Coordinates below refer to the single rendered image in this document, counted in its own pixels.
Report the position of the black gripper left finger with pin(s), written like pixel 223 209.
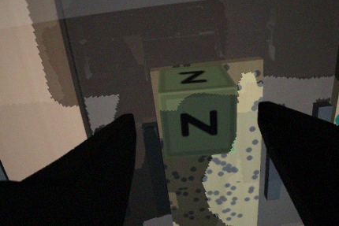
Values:
pixel 88 186

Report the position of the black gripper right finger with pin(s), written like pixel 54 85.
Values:
pixel 305 151

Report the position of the green cube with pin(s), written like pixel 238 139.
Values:
pixel 198 110

